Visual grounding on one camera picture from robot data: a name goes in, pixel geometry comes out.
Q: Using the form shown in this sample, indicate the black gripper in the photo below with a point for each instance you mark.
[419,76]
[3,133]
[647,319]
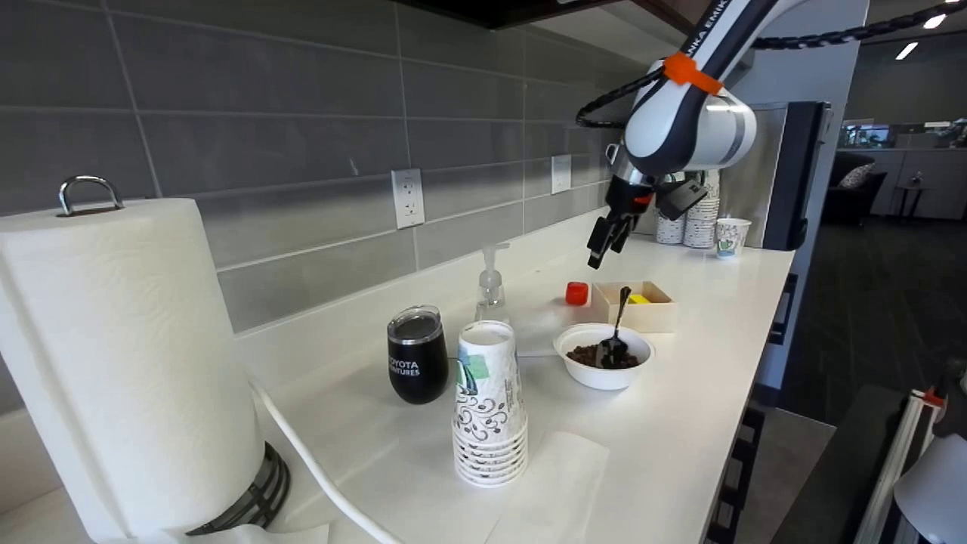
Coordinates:
[631,202]

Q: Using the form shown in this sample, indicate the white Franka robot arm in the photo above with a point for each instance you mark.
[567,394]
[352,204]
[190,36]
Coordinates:
[704,132]

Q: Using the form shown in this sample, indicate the wooden box with red label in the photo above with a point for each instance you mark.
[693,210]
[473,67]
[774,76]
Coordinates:
[655,315]

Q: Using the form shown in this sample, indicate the white container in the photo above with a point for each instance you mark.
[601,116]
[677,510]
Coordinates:
[670,230]
[702,228]

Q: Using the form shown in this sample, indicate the yellow toy food piece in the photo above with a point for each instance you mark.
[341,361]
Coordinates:
[638,299]

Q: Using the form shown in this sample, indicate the metal spoon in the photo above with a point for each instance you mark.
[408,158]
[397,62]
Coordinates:
[617,322]

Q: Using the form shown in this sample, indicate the brown food in bowl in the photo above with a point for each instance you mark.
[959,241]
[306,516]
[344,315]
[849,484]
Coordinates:
[585,355]

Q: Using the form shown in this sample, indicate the single printed paper cup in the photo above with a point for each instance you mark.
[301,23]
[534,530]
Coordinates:
[731,237]

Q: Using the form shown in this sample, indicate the clear soap dispenser bottle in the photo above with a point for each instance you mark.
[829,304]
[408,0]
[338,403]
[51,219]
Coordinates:
[491,288]

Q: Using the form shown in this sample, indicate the white bowl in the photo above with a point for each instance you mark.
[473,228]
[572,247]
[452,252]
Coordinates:
[601,380]

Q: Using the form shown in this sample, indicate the tall black panel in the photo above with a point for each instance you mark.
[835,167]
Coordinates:
[797,178]

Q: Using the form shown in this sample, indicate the printed paper cup stack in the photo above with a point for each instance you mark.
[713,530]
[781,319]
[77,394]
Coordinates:
[491,411]

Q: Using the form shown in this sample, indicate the black tumbler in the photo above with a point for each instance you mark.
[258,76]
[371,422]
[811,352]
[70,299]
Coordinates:
[419,359]

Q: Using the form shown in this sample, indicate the black chair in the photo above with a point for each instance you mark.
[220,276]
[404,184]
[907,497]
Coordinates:
[855,192]

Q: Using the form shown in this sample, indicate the background white counter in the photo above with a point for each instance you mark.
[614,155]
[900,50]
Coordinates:
[925,185]

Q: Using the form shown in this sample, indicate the white pole with red band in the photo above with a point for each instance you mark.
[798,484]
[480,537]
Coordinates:
[896,463]

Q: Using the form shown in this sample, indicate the white dome shaped object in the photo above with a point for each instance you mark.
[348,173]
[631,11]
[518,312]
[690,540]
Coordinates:
[939,493]

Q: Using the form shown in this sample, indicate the metal paper towel holder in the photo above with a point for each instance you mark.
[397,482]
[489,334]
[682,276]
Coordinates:
[253,493]

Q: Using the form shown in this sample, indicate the white paper towel roll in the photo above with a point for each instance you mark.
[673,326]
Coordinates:
[132,374]

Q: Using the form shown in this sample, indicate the white double wall outlet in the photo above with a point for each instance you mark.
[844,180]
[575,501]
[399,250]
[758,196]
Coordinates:
[559,173]

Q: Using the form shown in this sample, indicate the white single wall outlet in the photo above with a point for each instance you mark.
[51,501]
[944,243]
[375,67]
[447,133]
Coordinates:
[408,199]

